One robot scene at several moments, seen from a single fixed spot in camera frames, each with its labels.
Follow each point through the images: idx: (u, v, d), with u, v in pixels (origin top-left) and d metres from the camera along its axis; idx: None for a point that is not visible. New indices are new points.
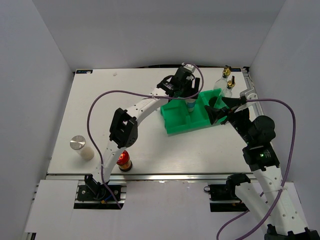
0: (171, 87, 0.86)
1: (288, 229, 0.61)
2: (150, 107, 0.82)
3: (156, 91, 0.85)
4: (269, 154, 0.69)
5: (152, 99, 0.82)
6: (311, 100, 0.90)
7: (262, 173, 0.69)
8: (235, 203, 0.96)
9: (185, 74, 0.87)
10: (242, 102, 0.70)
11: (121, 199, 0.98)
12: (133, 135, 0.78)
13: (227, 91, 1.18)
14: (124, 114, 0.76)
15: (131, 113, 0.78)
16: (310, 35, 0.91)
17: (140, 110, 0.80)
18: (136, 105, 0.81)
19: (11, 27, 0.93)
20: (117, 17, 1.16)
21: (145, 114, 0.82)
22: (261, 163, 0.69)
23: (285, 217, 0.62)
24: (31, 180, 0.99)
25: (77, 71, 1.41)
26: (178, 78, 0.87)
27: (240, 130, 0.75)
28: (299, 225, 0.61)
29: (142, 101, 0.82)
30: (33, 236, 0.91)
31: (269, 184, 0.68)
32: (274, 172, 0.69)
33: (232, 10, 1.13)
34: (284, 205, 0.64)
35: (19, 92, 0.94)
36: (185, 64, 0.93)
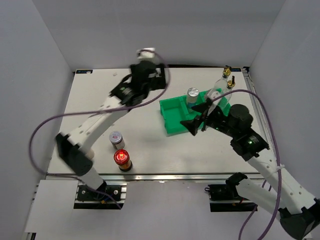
0: (128, 92, 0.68)
1: (300, 205, 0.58)
2: (100, 125, 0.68)
3: (109, 101, 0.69)
4: (256, 138, 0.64)
5: (101, 117, 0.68)
6: (311, 100, 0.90)
7: (257, 159, 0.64)
8: (235, 203, 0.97)
9: (146, 71, 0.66)
10: (209, 103, 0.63)
11: (121, 199, 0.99)
12: (84, 163, 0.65)
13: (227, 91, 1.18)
14: (66, 141, 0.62)
15: (75, 139, 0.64)
16: (310, 35, 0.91)
17: (85, 132, 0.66)
18: (82, 126, 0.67)
19: (11, 27, 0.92)
20: (117, 16, 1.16)
21: (95, 135, 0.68)
22: (252, 151, 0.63)
23: (293, 195, 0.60)
24: (31, 181, 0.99)
25: (77, 71, 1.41)
26: (138, 78, 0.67)
27: (222, 128, 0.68)
28: (308, 199, 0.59)
29: (89, 120, 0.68)
30: (33, 236, 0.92)
31: (266, 168, 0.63)
32: (267, 154, 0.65)
33: (232, 10, 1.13)
34: (289, 183, 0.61)
35: (19, 92, 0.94)
36: (141, 52, 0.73)
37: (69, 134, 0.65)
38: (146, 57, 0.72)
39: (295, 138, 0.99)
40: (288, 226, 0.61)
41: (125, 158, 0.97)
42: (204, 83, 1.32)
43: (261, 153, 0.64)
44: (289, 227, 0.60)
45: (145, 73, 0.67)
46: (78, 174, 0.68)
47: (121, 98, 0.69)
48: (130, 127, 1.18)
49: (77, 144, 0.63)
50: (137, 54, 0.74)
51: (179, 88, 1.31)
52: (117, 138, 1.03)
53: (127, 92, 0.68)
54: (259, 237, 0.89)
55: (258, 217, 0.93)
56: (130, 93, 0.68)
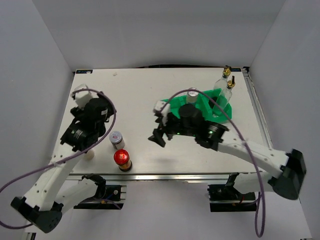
0: (80, 134, 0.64)
1: (278, 166, 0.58)
2: (58, 178, 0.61)
3: (62, 150, 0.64)
4: (215, 126, 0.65)
5: (56, 169, 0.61)
6: (311, 100, 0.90)
7: (222, 144, 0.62)
8: (236, 203, 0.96)
9: (96, 109, 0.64)
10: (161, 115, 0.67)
11: (121, 199, 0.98)
12: (49, 218, 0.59)
13: (227, 91, 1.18)
14: (24, 204, 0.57)
15: (32, 201, 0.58)
16: (310, 35, 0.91)
17: (43, 191, 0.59)
18: (37, 184, 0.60)
19: (11, 27, 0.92)
20: (117, 16, 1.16)
21: (55, 189, 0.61)
22: (216, 139, 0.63)
23: (268, 160, 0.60)
24: (31, 180, 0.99)
25: (77, 71, 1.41)
26: (90, 117, 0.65)
27: (182, 131, 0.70)
28: (281, 157, 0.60)
29: (43, 176, 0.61)
30: (33, 236, 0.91)
31: (235, 147, 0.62)
32: (228, 135, 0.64)
33: (232, 10, 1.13)
34: (259, 151, 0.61)
35: (19, 92, 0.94)
36: (75, 92, 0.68)
37: (25, 198, 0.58)
38: (81, 98, 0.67)
39: (295, 138, 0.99)
40: (282, 191, 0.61)
41: (125, 158, 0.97)
42: (204, 83, 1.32)
43: (224, 137, 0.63)
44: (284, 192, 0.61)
45: (97, 111, 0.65)
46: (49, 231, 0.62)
47: (75, 142, 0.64)
48: (130, 127, 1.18)
49: (35, 206, 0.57)
50: (72, 96, 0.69)
51: (179, 88, 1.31)
52: (117, 138, 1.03)
53: (78, 134, 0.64)
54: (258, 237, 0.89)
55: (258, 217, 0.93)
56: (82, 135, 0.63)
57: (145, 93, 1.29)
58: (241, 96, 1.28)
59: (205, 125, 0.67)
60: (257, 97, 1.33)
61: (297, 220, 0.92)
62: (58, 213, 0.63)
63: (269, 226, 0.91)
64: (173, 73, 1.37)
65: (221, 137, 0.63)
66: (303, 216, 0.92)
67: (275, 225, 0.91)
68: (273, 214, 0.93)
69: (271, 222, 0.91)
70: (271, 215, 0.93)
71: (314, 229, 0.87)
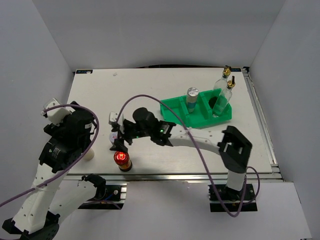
0: (60, 151, 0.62)
1: (216, 143, 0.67)
2: (42, 201, 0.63)
3: (43, 171, 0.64)
4: (167, 126, 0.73)
5: (38, 192, 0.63)
6: (311, 100, 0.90)
7: (171, 137, 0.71)
8: (236, 203, 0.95)
9: (79, 123, 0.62)
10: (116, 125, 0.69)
11: (121, 199, 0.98)
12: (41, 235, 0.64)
13: (227, 91, 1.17)
14: (15, 227, 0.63)
15: (21, 225, 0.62)
16: (310, 35, 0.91)
17: (29, 214, 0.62)
18: (24, 207, 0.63)
19: (12, 27, 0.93)
20: (117, 17, 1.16)
21: (43, 210, 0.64)
22: (166, 136, 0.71)
23: (208, 141, 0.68)
24: (31, 181, 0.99)
25: (77, 71, 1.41)
26: (71, 131, 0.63)
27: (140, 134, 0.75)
28: (217, 135, 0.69)
29: (28, 199, 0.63)
30: None
31: (181, 137, 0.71)
32: (176, 128, 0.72)
33: (232, 10, 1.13)
34: (199, 135, 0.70)
35: (19, 92, 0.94)
36: (45, 110, 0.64)
37: (15, 221, 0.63)
38: (54, 114, 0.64)
39: (295, 138, 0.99)
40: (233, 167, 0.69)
41: (125, 158, 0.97)
42: (204, 83, 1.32)
43: (172, 132, 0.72)
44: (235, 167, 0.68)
45: (78, 126, 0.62)
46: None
47: (55, 160, 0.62)
48: None
49: (24, 230, 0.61)
50: (43, 114, 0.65)
51: (179, 88, 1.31)
52: None
53: (57, 152, 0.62)
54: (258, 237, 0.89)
55: (258, 217, 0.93)
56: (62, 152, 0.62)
57: (145, 93, 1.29)
58: (241, 96, 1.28)
59: (158, 125, 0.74)
60: (257, 97, 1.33)
61: (297, 220, 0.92)
62: (50, 228, 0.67)
63: (270, 226, 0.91)
64: (173, 73, 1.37)
65: (169, 132, 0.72)
66: (304, 216, 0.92)
67: (275, 225, 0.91)
68: (273, 215, 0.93)
69: (271, 222, 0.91)
70: (271, 215, 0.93)
71: (314, 228, 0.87)
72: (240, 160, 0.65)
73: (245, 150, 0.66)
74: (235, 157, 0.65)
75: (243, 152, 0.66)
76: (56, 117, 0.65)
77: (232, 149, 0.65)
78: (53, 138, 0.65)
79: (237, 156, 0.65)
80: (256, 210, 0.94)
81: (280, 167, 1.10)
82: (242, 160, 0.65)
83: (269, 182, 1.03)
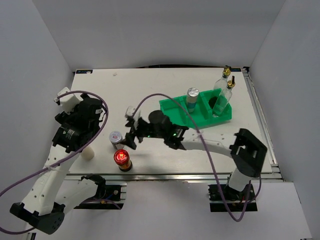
0: (73, 132, 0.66)
1: (228, 146, 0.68)
2: (54, 182, 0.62)
3: (56, 151, 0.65)
4: (179, 129, 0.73)
5: (51, 172, 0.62)
6: (311, 100, 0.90)
7: (183, 141, 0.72)
8: (236, 203, 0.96)
9: (91, 107, 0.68)
10: (131, 119, 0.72)
11: (121, 199, 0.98)
12: (50, 220, 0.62)
13: (227, 91, 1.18)
14: (23, 209, 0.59)
15: (31, 206, 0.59)
16: (310, 35, 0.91)
17: (40, 195, 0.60)
18: (34, 189, 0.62)
19: (12, 27, 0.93)
20: (117, 17, 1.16)
21: (52, 193, 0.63)
22: (178, 139, 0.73)
23: (220, 144, 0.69)
24: (32, 180, 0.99)
25: (77, 71, 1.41)
26: (84, 116, 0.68)
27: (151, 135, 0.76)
28: (230, 138, 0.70)
29: (39, 180, 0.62)
30: (33, 236, 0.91)
31: (194, 141, 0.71)
32: (189, 132, 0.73)
33: (232, 10, 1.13)
34: (211, 138, 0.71)
35: (19, 92, 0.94)
36: (59, 97, 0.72)
37: (23, 203, 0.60)
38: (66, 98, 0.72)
39: (295, 138, 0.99)
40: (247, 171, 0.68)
41: (125, 158, 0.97)
42: (204, 83, 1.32)
43: (185, 135, 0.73)
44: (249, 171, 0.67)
45: (90, 110, 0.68)
46: (52, 232, 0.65)
47: (68, 143, 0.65)
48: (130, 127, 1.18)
49: (34, 211, 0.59)
50: (56, 101, 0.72)
51: (179, 88, 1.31)
52: (117, 138, 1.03)
53: (71, 133, 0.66)
54: (258, 236, 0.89)
55: (258, 217, 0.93)
56: (76, 132, 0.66)
57: (145, 93, 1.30)
58: (241, 96, 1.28)
59: (172, 128, 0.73)
60: (257, 97, 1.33)
61: (297, 220, 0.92)
62: (59, 215, 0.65)
63: (269, 225, 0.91)
64: (173, 73, 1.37)
65: (182, 136, 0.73)
66: (304, 216, 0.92)
67: (275, 225, 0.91)
68: (274, 215, 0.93)
69: (271, 222, 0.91)
70: (271, 215, 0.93)
71: (314, 228, 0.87)
72: (252, 164, 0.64)
73: (259, 154, 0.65)
74: (248, 161, 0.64)
75: (257, 156, 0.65)
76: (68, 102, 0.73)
77: (245, 152, 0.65)
78: (65, 123, 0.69)
79: (250, 159, 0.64)
80: (256, 210, 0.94)
81: (280, 167, 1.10)
82: (255, 164, 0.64)
83: (269, 182, 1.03)
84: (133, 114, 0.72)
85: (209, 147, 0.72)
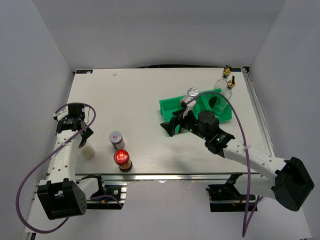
0: (72, 120, 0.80)
1: (274, 170, 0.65)
2: (70, 154, 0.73)
3: (63, 134, 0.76)
4: (224, 135, 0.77)
5: (65, 149, 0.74)
6: (311, 100, 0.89)
7: (226, 149, 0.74)
8: (236, 203, 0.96)
9: (78, 105, 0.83)
10: (184, 107, 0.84)
11: (121, 199, 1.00)
12: (79, 192, 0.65)
13: (227, 91, 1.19)
14: (52, 185, 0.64)
15: (58, 177, 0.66)
16: (310, 35, 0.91)
17: (64, 167, 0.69)
18: (55, 166, 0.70)
19: (12, 27, 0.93)
20: (117, 17, 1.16)
21: (72, 167, 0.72)
22: (221, 145, 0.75)
23: (265, 165, 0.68)
24: (32, 180, 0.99)
25: (77, 71, 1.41)
26: (74, 112, 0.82)
27: (194, 130, 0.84)
28: (278, 163, 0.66)
29: (57, 158, 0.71)
30: (33, 236, 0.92)
31: (237, 152, 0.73)
32: (234, 142, 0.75)
33: (232, 10, 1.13)
34: (257, 157, 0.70)
35: (19, 92, 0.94)
36: (57, 113, 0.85)
37: (50, 180, 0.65)
38: (63, 112, 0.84)
39: (295, 138, 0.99)
40: (285, 201, 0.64)
41: (125, 158, 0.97)
42: (204, 83, 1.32)
43: (229, 144, 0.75)
44: (287, 203, 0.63)
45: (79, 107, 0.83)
46: (82, 212, 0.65)
47: (70, 128, 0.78)
48: (130, 127, 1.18)
49: (64, 179, 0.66)
50: (54, 117, 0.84)
51: (179, 88, 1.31)
52: (117, 138, 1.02)
53: (71, 121, 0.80)
54: (258, 236, 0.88)
55: (258, 216, 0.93)
56: (74, 119, 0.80)
57: (145, 93, 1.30)
58: (241, 96, 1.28)
59: (217, 133, 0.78)
60: (257, 97, 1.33)
61: (297, 220, 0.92)
62: (84, 194, 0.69)
63: (270, 225, 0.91)
64: (173, 73, 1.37)
65: (226, 143, 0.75)
66: (303, 216, 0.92)
67: (276, 225, 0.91)
68: (274, 215, 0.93)
69: (271, 222, 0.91)
70: (271, 215, 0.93)
71: (315, 229, 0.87)
72: (294, 197, 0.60)
73: (304, 188, 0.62)
74: (291, 192, 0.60)
75: (301, 190, 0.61)
76: (65, 114, 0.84)
77: (290, 182, 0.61)
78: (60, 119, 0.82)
79: (295, 191, 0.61)
80: (256, 210, 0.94)
81: None
82: (297, 198, 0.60)
83: None
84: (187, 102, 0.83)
85: (252, 164, 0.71)
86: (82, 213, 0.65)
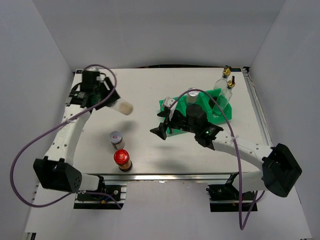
0: (84, 94, 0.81)
1: (261, 157, 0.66)
2: (72, 133, 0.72)
3: (71, 110, 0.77)
4: (213, 128, 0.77)
5: (69, 126, 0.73)
6: (312, 100, 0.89)
7: (214, 141, 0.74)
8: (235, 203, 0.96)
9: (93, 75, 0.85)
10: (167, 111, 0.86)
11: (121, 199, 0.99)
12: (75, 174, 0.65)
13: (227, 91, 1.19)
14: (48, 161, 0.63)
15: (56, 155, 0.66)
16: (310, 36, 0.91)
17: (62, 145, 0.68)
18: (55, 142, 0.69)
19: (12, 28, 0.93)
20: (117, 17, 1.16)
21: (72, 147, 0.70)
22: (210, 137, 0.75)
23: (253, 152, 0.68)
24: (32, 180, 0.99)
25: (77, 71, 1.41)
26: (88, 82, 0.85)
27: (185, 128, 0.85)
28: (264, 149, 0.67)
29: (60, 135, 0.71)
30: (33, 236, 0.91)
31: (225, 143, 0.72)
32: (223, 134, 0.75)
33: (232, 10, 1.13)
34: (245, 145, 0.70)
35: (19, 92, 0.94)
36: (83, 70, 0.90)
37: (47, 156, 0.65)
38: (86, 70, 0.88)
39: (295, 138, 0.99)
40: (274, 188, 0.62)
41: (125, 158, 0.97)
42: (204, 83, 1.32)
43: (217, 135, 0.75)
44: (276, 189, 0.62)
45: (93, 77, 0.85)
46: (74, 191, 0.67)
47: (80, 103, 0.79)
48: (130, 127, 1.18)
49: (60, 159, 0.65)
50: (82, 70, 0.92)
51: (179, 88, 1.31)
52: (117, 138, 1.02)
53: (82, 95, 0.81)
54: (258, 237, 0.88)
55: (258, 216, 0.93)
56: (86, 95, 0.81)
57: (145, 93, 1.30)
58: (240, 96, 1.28)
59: (206, 126, 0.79)
60: (257, 97, 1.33)
61: (297, 220, 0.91)
62: (81, 173, 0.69)
63: (269, 226, 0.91)
64: (173, 73, 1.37)
65: (215, 135, 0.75)
66: (304, 216, 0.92)
67: (276, 225, 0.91)
68: (274, 215, 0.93)
69: (271, 222, 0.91)
70: (271, 215, 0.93)
71: (315, 229, 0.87)
72: (282, 182, 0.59)
73: (292, 173, 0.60)
74: (277, 177, 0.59)
75: (289, 175, 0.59)
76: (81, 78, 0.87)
77: (277, 167, 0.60)
78: (73, 90, 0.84)
79: (281, 177, 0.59)
80: (256, 210, 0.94)
81: None
82: (285, 184, 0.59)
83: None
84: (169, 106, 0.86)
85: (241, 154, 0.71)
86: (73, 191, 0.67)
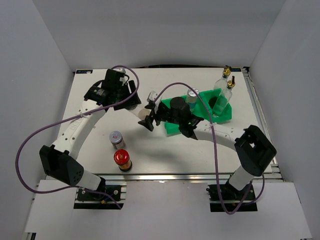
0: (103, 92, 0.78)
1: (234, 138, 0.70)
2: (83, 127, 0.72)
3: (87, 105, 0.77)
4: (195, 119, 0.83)
5: (82, 120, 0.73)
6: (312, 100, 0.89)
7: (195, 130, 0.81)
8: (235, 203, 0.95)
9: (116, 74, 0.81)
10: (152, 105, 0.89)
11: (121, 199, 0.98)
12: (77, 168, 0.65)
13: (227, 91, 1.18)
14: (54, 150, 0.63)
15: (62, 146, 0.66)
16: (310, 35, 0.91)
17: (70, 138, 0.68)
18: (65, 133, 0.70)
19: (12, 28, 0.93)
20: (117, 17, 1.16)
21: (79, 141, 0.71)
22: (191, 127, 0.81)
23: (227, 135, 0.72)
24: (31, 180, 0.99)
25: (77, 71, 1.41)
26: (110, 80, 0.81)
27: (169, 120, 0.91)
28: (238, 131, 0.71)
29: (70, 127, 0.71)
30: (33, 236, 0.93)
31: (205, 130, 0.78)
32: (203, 123, 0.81)
33: (232, 10, 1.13)
34: (221, 130, 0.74)
35: (19, 92, 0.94)
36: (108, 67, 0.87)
37: (54, 144, 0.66)
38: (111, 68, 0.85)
39: (295, 138, 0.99)
40: (249, 166, 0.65)
41: (125, 158, 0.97)
42: (204, 83, 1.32)
43: (198, 125, 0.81)
44: (251, 168, 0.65)
45: (117, 76, 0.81)
46: (73, 184, 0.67)
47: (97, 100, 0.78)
48: (130, 127, 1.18)
49: (65, 150, 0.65)
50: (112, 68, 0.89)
51: (179, 88, 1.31)
52: (117, 138, 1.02)
53: (101, 92, 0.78)
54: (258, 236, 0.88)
55: (258, 217, 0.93)
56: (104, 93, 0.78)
57: (145, 93, 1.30)
58: (240, 96, 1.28)
59: (189, 118, 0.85)
60: (257, 97, 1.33)
61: (297, 220, 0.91)
62: (83, 168, 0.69)
63: (269, 226, 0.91)
64: (173, 73, 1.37)
65: (196, 125, 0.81)
66: (304, 216, 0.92)
67: (276, 225, 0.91)
68: (274, 215, 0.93)
69: (271, 222, 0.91)
70: (271, 215, 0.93)
71: (315, 229, 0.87)
72: (256, 161, 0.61)
73: (266, 154, 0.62)
74: (251, 157, 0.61)
75: (263, 156, 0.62)
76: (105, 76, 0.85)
77: (250, 147, 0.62)
78: (96, 85, 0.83)
79: (254, 156, 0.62)
80: (256, 210, 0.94)
81: (280, 167, 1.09)
82: (259, 163, 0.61)
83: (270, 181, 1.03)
84: (154, 100, 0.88)
85: (218, 138, 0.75)
86: (72, 184, 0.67)
